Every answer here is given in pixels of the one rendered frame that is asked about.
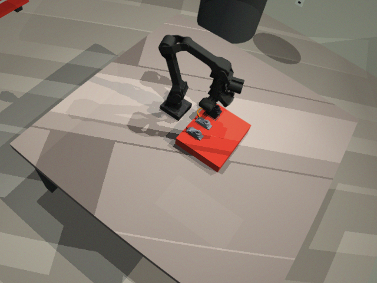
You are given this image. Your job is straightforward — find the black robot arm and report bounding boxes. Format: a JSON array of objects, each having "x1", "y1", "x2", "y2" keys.
[{"x1": 158, "y1": 35, "x2": 244, "y2": 111}]

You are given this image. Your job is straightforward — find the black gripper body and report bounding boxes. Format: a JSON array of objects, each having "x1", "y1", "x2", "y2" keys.
[{"x1": 199, "y1": 84, "x2": 229, "y2": 112}]

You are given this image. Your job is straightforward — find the red flat square plate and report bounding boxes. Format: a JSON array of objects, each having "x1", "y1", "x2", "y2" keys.
[{"x1": 175, "y1": 104, "x2": 251, "y2": 172}]

